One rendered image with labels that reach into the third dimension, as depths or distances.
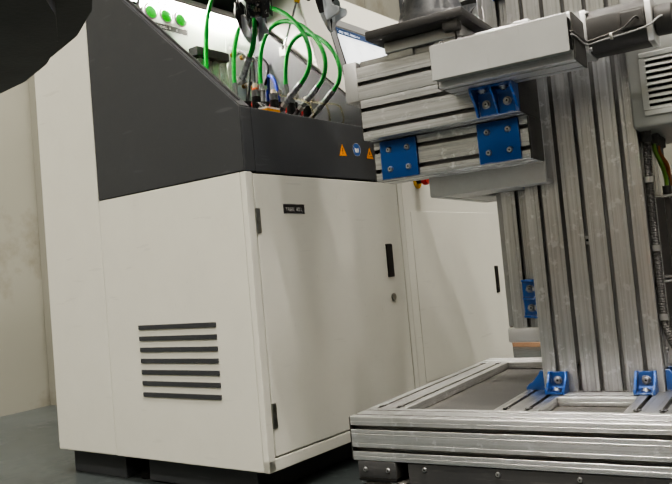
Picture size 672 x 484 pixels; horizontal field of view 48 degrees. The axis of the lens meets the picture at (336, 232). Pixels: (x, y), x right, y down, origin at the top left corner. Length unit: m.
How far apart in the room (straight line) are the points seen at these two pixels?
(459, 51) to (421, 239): 1.07
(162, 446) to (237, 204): 0.70
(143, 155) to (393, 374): 0.95
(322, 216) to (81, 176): 0.74
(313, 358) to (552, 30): 1.01
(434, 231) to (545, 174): 0.92
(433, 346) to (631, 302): 0.93
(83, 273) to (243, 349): 0.66
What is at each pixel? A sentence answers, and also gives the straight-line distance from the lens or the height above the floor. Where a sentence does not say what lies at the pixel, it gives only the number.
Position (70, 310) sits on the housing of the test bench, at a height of 0.49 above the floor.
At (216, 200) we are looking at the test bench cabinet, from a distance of 1.91.
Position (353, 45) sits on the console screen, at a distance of 2.89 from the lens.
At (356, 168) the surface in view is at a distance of 2.21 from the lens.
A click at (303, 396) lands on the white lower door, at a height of 0.23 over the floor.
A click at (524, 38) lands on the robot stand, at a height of 0.92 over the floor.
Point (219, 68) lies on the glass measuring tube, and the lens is 2.63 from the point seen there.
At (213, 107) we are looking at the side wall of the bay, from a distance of 1.94.
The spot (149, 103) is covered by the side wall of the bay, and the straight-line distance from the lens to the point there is 2.12.
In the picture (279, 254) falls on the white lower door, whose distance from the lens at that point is 1.90.
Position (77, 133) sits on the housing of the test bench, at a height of 1.00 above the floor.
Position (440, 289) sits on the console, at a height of 0.44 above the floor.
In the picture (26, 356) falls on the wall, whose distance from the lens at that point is 4.00.
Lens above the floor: 0.53
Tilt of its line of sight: 3 degrees up
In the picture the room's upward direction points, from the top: 5 degrees counter-clockwise
